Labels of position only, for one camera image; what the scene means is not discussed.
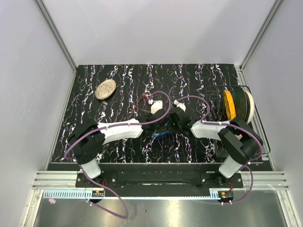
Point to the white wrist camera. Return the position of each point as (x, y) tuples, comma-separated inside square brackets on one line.
[(180, 105), (155, 105)]

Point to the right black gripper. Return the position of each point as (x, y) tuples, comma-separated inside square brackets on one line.
[(170, 121)]

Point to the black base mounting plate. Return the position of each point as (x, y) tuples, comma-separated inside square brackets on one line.
[(169, 182)]

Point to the red frame sunglasses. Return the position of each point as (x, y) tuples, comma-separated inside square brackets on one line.
[(144, 98)]

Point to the blue glasses case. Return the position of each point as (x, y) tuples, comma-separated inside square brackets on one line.
[(162, 129)]

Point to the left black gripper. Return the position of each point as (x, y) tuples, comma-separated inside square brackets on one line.
[(162, 129)]

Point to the white cable duct strip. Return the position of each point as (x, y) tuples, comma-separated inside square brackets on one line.
[(132, 194)]

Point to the yellow plate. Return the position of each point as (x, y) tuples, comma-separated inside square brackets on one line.
[(229, 105)]

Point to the cream white plate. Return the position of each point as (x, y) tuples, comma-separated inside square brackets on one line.
[(250, 105)]

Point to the dark green plate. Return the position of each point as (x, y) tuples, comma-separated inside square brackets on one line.
[(240, 100)]

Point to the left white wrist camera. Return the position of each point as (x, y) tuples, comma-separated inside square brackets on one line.
[(155, 105)]

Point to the black wire dish rack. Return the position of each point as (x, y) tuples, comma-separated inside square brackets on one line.
[(214, 95)]

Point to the speckled oval stone coaster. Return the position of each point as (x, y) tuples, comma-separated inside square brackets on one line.
[(105, 89)]

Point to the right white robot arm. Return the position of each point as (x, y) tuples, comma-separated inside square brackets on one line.
[(238, 139)]

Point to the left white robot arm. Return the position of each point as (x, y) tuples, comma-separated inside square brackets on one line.
[(87, 140)]

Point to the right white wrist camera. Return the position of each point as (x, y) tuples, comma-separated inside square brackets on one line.
[(180, 105)]

